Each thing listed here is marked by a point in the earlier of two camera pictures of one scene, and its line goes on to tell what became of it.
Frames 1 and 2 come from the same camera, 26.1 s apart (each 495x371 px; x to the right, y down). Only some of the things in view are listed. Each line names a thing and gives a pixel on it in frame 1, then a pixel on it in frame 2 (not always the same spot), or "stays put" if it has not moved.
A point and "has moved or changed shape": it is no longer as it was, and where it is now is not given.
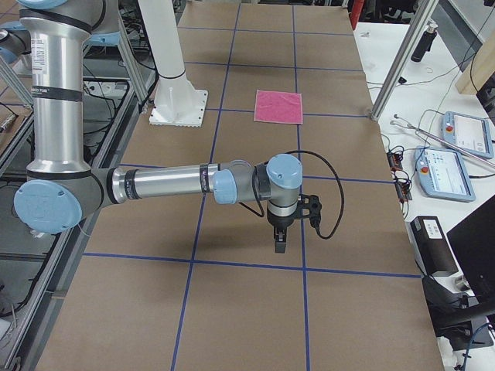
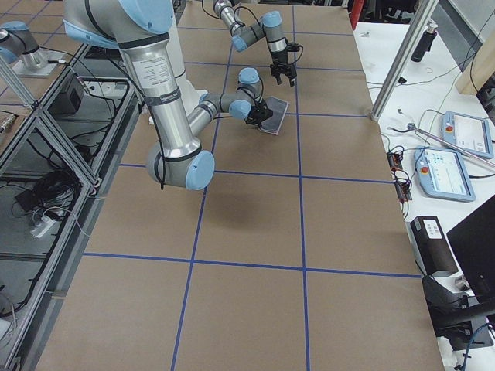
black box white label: x=431 y=246 stays put
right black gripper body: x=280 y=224 to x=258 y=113
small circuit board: x=394 y=161 stays put
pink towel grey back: x=278 y=107 has moved or changed shape
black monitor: x=472 y=240 stays put
